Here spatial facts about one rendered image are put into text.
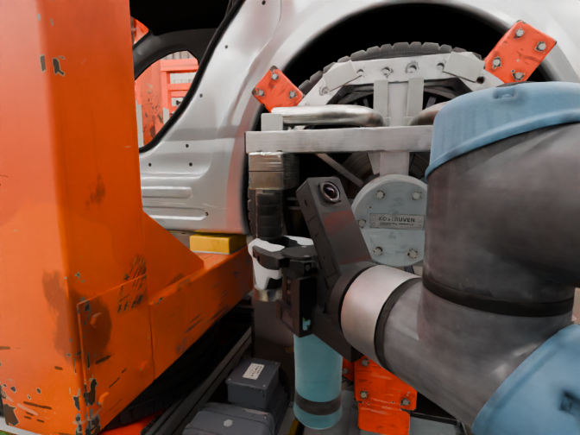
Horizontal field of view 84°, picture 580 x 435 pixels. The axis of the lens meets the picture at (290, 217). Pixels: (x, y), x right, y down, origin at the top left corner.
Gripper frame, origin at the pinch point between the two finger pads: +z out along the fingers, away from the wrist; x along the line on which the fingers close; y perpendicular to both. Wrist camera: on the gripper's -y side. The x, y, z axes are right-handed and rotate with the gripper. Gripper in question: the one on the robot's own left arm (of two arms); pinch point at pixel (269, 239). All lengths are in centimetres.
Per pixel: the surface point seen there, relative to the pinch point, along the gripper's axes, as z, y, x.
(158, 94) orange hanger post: 349, -92, 38
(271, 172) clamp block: -1.7, -9.4, -0.4
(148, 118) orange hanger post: 347, -65, 27
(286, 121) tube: 0.0, -16.2, 2.7
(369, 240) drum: -5.3, 0.6, 13.7
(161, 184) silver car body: 65, -6, -4
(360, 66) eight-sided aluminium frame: 7.1, -28.0, 21.9
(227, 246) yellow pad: 50, 12, 11
